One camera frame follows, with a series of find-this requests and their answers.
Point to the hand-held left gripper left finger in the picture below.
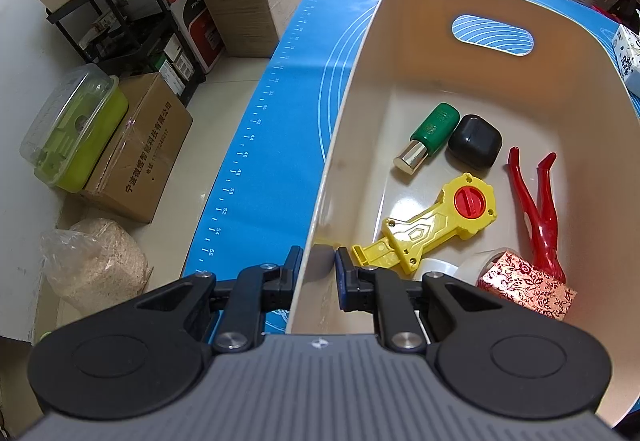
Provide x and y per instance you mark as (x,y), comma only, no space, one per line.
(295,271)

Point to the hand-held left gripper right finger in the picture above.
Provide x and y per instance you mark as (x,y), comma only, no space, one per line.
(342,278)

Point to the yellow toy launcher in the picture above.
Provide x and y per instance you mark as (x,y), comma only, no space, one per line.
(420,233)

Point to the green cylinder with metal cap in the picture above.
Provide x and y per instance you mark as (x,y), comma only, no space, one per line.
(435,126)

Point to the red patterned box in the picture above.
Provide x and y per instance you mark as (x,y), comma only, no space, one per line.
(530,286)

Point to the black earbuds case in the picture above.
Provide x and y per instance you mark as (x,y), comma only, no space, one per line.
(475,141)

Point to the red plastic tongs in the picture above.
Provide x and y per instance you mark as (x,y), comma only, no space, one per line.
(542,221)

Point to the beige plastic storage bin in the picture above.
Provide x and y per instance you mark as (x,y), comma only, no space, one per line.
(400,46)

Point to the clear tape roll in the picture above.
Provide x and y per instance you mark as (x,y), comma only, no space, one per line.
(475,263)

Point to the blue silicone mat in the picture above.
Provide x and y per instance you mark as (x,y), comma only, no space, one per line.
(280,121)

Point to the cardboard box with black print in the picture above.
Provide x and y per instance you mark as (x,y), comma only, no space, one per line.
(140,146)

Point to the clear bag of sawdust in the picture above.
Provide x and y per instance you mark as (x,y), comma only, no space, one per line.
(95,261)

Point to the red and white appliance box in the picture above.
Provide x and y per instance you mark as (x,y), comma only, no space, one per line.
(200,31)

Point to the large cardboard box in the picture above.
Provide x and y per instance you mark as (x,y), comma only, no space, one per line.
(250,16)

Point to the green container with clear lid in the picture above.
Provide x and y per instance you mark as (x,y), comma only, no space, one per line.
(75,131)

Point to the white tissue box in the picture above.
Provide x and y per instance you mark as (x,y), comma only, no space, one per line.
(627,56)

